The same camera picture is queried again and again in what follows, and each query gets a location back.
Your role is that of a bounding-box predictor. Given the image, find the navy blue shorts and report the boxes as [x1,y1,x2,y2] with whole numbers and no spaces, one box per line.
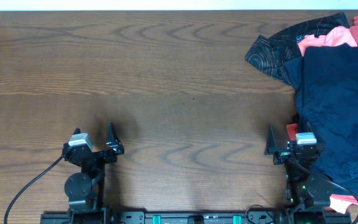
[283,42,358,197]

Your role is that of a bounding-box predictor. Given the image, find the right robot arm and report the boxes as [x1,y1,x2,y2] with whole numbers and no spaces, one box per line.
[264,126,333,223]

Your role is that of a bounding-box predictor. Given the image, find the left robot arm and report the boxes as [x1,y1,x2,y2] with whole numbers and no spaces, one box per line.
[62,123,124,223]

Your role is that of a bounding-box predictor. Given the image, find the pink coral garment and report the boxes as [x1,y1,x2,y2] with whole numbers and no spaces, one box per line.
[286,26,358,214]

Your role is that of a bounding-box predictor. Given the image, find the black patterned garment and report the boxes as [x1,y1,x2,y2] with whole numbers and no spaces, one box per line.
[244,12,349,85]

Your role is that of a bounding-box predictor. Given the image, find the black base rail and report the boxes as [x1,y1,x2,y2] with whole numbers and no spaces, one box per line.
[40,210,352,224]

